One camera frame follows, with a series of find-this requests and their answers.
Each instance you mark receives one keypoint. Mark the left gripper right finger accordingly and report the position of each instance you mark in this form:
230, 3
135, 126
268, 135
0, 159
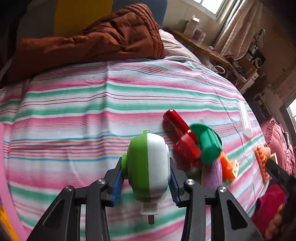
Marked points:
229, 221

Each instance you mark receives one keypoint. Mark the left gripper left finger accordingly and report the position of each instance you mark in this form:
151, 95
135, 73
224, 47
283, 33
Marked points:
61, 221

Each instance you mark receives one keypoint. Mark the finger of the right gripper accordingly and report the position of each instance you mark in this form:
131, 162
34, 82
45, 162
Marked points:
284, 180

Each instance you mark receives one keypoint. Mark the green plastic spool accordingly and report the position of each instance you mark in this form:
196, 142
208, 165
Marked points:
208, 141

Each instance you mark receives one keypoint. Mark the red plastic toy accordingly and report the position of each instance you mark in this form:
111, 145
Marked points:
186, 147

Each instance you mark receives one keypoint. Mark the green white plug timer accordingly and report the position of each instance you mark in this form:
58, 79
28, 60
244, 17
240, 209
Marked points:
146, 166

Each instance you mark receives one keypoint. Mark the orange plastic rack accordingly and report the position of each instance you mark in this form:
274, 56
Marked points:
262, 153

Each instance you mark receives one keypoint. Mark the purple heart-shaped box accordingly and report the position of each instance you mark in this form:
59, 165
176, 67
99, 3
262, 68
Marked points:
212, 175

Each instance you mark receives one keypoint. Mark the small orange block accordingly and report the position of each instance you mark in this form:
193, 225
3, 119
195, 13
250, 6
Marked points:
230, 168

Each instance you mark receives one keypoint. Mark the white pink-edged tray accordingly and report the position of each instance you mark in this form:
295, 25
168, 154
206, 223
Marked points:
6, 199

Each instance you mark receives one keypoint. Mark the striped bed sheet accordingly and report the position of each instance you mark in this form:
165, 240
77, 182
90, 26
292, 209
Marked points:
70, 125

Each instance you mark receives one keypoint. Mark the pink curtain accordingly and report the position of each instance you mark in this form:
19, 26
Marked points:
238, 34

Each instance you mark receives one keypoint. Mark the wooden bedside table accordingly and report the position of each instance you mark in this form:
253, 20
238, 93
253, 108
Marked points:
200, 48

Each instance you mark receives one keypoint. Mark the purple box on table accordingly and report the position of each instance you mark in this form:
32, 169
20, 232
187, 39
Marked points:
199, 35

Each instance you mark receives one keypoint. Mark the white pillow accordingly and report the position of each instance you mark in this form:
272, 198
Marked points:
173, 47

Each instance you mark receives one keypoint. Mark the white box on table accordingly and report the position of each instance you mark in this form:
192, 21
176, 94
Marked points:
191, 26

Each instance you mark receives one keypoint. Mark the window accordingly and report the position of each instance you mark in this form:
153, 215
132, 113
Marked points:
213, 7

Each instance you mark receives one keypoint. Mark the rust brown quilt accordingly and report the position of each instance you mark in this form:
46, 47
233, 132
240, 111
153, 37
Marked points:
130, 32

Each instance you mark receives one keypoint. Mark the grey yellow blue headboard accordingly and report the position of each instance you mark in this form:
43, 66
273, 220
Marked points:
66, 18

